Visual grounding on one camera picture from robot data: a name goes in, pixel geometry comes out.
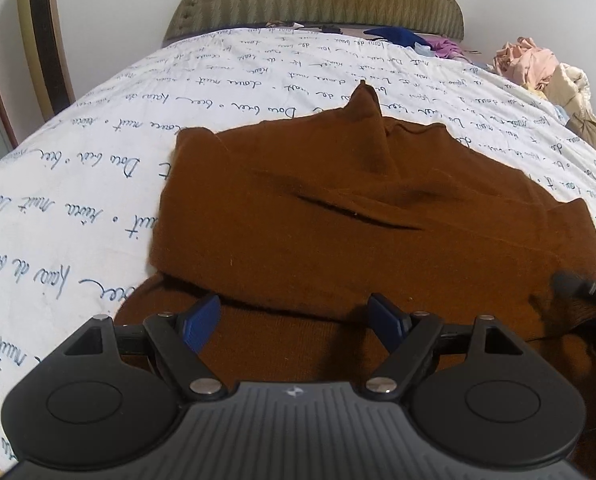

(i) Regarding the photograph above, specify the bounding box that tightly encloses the pink crumpled garment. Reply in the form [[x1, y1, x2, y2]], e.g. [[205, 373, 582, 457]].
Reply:
[[494, 36, 561, 86]]

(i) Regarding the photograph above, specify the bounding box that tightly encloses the khaki garment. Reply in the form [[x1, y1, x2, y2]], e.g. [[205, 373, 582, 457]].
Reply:
[[568, 112, 596, 168]]

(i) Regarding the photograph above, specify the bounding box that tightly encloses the brown knit sweater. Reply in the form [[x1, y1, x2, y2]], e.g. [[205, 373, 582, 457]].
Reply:
[[113, 80, 596, 476]]

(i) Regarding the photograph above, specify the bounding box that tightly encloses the purple cloth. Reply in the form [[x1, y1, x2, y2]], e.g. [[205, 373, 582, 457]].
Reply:
[[425, 35, 466, 58]]

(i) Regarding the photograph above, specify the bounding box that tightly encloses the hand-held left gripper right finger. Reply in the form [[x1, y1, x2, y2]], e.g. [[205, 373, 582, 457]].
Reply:
[[365, 292, 533, 401]]

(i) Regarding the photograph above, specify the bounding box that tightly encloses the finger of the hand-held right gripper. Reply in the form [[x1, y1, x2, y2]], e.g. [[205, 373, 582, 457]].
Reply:
[[552, 271, 596, 306]]

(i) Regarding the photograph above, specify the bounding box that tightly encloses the white script-print bedsheet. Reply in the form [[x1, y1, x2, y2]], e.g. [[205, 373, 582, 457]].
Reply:
[[0, 25, 596, 476]]

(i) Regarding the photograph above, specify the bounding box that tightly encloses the dark blue cloth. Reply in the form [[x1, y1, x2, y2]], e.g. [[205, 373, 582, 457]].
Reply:
[[363, 26, 431, 48]]

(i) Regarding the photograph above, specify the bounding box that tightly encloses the cream crumpled garment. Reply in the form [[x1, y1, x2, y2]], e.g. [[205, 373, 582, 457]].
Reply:
[[542, 62, 591, 108]]

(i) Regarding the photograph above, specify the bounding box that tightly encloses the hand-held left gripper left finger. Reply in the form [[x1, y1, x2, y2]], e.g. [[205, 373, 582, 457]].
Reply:
[[53, 294, 229, 401]]

